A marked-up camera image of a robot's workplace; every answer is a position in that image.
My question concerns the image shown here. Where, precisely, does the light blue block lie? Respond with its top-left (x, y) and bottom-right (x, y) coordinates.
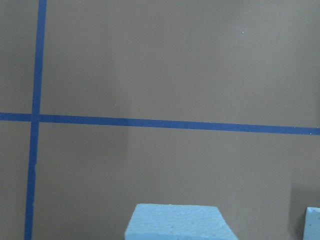
top-left (124, 203), bottom-right (237, 240)
top-left (303, 207), bottom-right (320, 240)

